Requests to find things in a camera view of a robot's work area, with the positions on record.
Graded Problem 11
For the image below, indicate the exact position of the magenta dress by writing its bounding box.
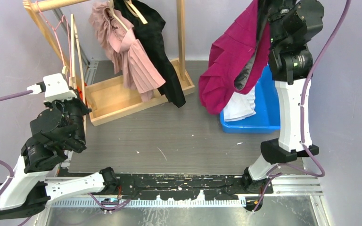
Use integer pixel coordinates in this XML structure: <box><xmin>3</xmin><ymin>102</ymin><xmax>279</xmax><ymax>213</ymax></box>
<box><xmin>198</xmin><ymin>0</ymin><xmax>271</xmax><ymax>114</ymax></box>

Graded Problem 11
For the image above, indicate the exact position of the pink pleated garment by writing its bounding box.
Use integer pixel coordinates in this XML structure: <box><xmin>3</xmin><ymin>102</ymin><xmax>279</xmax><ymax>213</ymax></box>
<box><xmin>89</xmin><ymin>2</ymin><xmax>165</xmax><ymax>102</ymax></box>

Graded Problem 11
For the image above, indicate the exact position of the wooden hanger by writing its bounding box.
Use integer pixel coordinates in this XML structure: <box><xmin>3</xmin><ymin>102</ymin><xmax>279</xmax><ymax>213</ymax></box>
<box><xmin>69</xmin><ymin>14</ymin><xmax>88</xmax><ymax>135</ymax></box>
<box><xmin>124</xmin><ymin>0</ymin><xmax>148</xmax><ymax>24</ymax></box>
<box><xmin>105</xmin><ymin>0</ymin><xmax>130</xmax><ymax>32</ymax></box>

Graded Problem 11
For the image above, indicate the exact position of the white skirt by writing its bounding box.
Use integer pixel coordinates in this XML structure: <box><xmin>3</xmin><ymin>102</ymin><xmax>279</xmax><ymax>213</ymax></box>
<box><xmin>223</xmin><ymin>87</ymin><xmax>256</xmax><ymax>122</ymax></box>

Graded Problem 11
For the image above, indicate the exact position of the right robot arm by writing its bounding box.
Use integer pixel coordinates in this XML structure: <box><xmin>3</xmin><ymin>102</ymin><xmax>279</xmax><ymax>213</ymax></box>
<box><xmin>241</xmin><ymin>0</ymin><xmax>324</xmax><ymax>194</ymax></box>

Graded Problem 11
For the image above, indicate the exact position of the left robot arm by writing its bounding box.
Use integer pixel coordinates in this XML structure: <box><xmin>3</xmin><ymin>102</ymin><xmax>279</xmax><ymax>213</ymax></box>
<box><xmin>0</xmin><ymin>97</ymin><xmax>119</xmax><ymax>220</ymax></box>

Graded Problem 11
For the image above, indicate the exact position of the wooden hanger under black garment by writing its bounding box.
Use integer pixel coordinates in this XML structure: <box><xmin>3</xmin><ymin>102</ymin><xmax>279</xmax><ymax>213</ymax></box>
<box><xmin>124</xmin><ymin>0</ymin><xmax>148</xmax><ymax>24</ymax></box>

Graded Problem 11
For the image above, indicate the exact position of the orange cloth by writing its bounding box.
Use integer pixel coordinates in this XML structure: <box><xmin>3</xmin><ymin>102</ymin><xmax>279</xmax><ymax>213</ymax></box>
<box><xmin>77</xmin><ymin>86</ymin><xmax>84</xmax><ymax>101</ymax></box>

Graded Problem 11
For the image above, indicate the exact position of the wooden clothes rack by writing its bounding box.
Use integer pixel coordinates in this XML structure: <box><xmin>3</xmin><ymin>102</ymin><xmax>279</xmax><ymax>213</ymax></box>
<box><xmin>23</xmin><ymin>0</ymin><xmax>195</xmax><ymax>126</ymax></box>

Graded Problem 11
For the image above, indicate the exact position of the black garment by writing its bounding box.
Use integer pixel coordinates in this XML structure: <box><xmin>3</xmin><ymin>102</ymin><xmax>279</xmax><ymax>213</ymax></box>
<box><xmin>114</xmin><ymin>0</ymin><xmax>186</xmax><ymax>108</ymax></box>

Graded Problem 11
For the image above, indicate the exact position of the blue plastic bin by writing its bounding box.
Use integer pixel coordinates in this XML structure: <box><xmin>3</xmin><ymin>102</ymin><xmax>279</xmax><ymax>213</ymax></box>
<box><xmin>220</xmin><ymin>66</ymin><xmax>280</xmax><ymax>134</ymax></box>

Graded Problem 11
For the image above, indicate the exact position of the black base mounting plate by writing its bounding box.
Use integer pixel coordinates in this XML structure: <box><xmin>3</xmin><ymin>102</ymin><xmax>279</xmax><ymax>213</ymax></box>
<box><xmin>59</xmin><ymin>173</ymin><xmax>274</xmax><ymax>213</ymax></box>

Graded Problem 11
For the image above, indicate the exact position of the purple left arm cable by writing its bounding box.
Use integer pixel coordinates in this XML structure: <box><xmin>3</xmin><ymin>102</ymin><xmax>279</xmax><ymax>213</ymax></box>
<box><xmin>0</xmin><ymin>89</ymin><xmax>33</xmax><ymax>226</ymax></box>

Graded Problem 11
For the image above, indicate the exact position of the aluminium rail frame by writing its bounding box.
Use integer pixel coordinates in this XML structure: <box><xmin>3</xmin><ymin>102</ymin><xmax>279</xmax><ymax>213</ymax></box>
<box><xmin>51</xmin><ymin>175</ymin><xmax>322</xmax><ymax>208</ymax></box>

